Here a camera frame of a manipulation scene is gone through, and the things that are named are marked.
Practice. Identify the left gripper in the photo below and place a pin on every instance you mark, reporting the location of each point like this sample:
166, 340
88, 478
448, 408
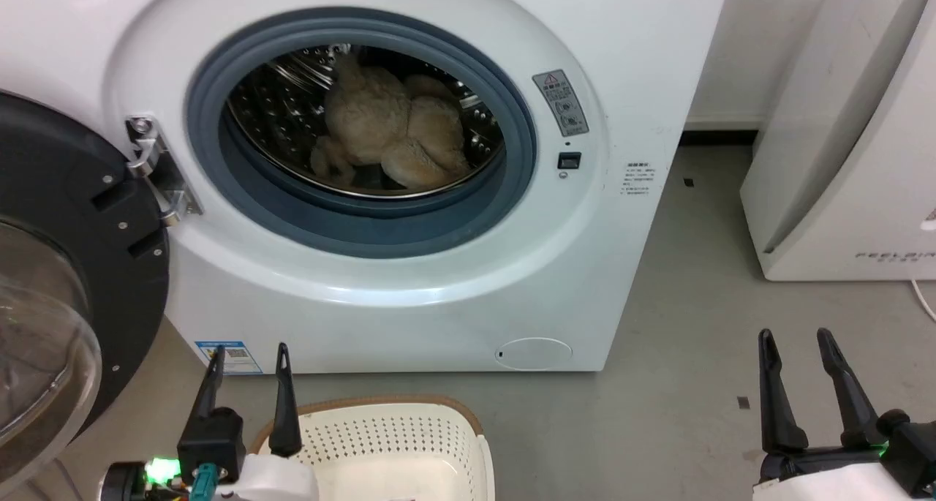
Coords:
281, 480

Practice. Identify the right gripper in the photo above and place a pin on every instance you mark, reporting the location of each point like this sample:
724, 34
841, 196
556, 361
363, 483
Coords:
826, 483

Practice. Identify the white perforated laundry basket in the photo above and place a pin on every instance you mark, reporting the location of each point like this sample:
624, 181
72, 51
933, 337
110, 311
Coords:
409, 442

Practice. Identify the beige plush toy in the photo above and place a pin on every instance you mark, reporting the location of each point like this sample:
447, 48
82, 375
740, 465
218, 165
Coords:
373, 121

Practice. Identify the white front-load washing machine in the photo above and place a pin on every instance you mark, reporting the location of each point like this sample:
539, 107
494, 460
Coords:
621, 47

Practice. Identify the blue energy label sticker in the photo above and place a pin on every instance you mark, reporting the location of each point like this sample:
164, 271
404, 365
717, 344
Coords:
238, 358

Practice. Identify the grey rubber door gasket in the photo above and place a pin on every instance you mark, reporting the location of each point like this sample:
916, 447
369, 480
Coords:
351, 232

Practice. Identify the white air purifier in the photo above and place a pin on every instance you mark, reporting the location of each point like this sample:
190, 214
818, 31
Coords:
855, 194

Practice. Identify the metal door hinge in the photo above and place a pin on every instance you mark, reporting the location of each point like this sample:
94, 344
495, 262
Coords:
157, 166

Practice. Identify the steel perforated washer drum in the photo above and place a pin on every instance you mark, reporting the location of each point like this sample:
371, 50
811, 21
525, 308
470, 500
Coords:
272, 115

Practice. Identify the oval white filter cover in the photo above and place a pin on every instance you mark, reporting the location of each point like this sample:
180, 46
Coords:
534, 355

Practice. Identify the small white text label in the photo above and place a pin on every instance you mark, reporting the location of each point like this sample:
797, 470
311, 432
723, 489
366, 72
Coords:
639, 179

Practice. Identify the black round washer door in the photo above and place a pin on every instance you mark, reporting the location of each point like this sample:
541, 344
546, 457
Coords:
58, 172

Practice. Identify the black door latch slot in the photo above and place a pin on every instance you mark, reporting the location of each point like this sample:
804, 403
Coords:
569, 160

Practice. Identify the grey warning sticker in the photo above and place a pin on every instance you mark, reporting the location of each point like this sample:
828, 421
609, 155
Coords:
561, 103

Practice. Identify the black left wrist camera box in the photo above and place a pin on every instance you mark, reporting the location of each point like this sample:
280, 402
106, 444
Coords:
212, 442

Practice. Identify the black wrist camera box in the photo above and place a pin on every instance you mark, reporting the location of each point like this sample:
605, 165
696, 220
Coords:
212, 442
914, 450

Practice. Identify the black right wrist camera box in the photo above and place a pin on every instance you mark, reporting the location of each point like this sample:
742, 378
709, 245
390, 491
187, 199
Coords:
914, 450

